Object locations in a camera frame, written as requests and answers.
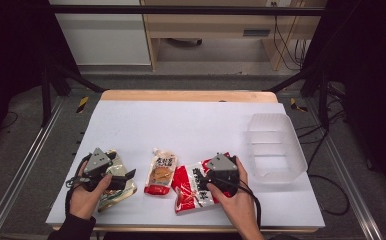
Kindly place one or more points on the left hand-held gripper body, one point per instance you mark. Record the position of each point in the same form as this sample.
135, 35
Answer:
97, 161

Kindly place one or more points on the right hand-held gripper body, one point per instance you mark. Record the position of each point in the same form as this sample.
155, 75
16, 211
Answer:
221, 163

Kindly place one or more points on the green and beige pouch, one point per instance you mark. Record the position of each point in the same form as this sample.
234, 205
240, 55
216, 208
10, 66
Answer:
121, 166

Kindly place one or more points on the red and white seasoning packet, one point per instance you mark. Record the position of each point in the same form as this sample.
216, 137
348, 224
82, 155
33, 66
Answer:
189, 195

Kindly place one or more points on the white and orange spout pouch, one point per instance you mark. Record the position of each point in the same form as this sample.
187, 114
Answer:
161, 173

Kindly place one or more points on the translucent plastic container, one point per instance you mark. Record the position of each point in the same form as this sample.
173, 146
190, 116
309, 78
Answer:
276, 150

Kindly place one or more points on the person's left hand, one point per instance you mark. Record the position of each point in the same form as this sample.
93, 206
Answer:
86, 200

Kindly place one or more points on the person's right hand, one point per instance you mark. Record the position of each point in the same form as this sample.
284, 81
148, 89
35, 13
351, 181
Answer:
239, 206

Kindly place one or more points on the white table sheet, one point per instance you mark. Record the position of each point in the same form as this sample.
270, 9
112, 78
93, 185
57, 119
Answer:
187, 130

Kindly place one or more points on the yellow and black tape strip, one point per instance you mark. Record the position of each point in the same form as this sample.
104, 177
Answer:
82, 104
296, 105

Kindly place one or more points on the wooden table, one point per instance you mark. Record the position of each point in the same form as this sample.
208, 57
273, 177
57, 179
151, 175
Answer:
187, 96

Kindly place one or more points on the black metal stand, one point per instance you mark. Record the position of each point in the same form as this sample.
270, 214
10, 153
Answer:
322, 96
46, 93

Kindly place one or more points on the white cabinet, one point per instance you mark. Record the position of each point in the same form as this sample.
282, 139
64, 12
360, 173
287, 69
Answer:
104, 36

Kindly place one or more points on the dark object under desk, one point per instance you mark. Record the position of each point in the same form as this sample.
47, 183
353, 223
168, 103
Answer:
184, 42

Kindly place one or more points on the black curtain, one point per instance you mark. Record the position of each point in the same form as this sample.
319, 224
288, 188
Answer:
11, 53
371, 73

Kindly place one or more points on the light wooden desk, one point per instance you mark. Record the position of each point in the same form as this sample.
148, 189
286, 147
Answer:
214, 25

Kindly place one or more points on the aluminium floor rail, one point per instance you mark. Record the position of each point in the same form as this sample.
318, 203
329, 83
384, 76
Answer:
17, 173
347, 180

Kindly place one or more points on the black horizontal frame bar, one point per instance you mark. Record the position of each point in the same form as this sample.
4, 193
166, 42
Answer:
181, 10

